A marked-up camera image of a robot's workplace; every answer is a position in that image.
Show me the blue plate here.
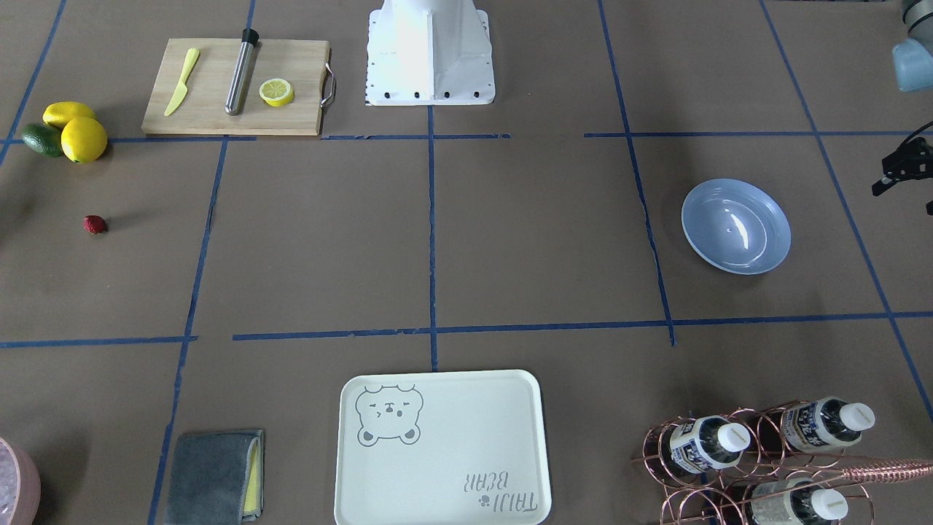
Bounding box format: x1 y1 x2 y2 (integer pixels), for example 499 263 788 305
680 177 791 276

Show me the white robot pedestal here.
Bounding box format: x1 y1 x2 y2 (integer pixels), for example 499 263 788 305
364 1 496 106

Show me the cream bear tray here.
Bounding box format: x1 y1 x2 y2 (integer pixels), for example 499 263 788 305
334 370 553 524

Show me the wooden cutting board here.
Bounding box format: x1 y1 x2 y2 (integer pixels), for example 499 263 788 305
141 39 331 137

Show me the half lemon slice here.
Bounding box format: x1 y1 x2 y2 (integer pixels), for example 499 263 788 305
259 79 294 107

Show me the yellow plastic knife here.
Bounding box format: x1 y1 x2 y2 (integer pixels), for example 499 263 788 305
163 47 200 117

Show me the yellow lemon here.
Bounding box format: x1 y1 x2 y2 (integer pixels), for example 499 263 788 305
42 101 97 130
61 117 108 163

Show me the grey folded cloth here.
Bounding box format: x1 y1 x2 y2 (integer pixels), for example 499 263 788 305
163 429 265 524

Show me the dark drink bottle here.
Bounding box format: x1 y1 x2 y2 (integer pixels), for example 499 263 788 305
744 478 849 524
660 416 752 476
779 397 876 454

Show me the pink bowl of ice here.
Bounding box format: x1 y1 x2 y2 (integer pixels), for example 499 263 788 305
1 438 42 524

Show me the green lime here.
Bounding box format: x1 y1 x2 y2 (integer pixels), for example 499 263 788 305
20 123 64 158

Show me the copper wire bottle rack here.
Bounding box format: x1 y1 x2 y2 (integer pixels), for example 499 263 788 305
631 403 931 524

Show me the red strawberry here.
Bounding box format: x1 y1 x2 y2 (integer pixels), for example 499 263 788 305
83 215 108 235

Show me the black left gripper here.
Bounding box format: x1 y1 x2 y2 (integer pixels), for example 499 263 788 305
872 137 932 196

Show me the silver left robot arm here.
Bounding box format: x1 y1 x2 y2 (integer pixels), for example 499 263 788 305
872 1 932 197

